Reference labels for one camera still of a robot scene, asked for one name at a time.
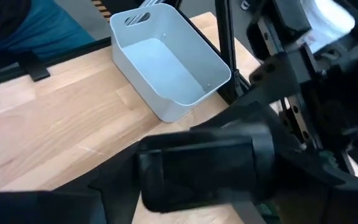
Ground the black lidded spice tin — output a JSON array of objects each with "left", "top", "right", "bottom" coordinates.
[{"left": 136, "top": 122, "right": 277, "bottom": 214}]

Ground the white plastic bin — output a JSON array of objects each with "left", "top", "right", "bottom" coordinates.
[{"left": 109, "top": 2, "right": 232, "bottom": 123}]

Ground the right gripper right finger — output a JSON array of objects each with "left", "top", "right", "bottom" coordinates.
[{"left": 273, "top": 152, "right": 358, "bottom": 224}]

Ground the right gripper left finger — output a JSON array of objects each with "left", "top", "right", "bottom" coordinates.
[{"left": 0, "top": 142, "right": 142, "bottom": 224}]

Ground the black table clamp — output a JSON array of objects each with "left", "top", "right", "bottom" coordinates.
[{"left": 17, "top": 50, "right": 52, "bottom": 82}]

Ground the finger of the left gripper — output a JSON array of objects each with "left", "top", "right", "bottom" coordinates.
[{"left": 191, "top": 51, "right": 303, "bottom": 131}]

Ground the person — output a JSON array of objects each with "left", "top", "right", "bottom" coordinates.
[{"left": 0, "top": 0, "right": 96, "bottom": 80}]

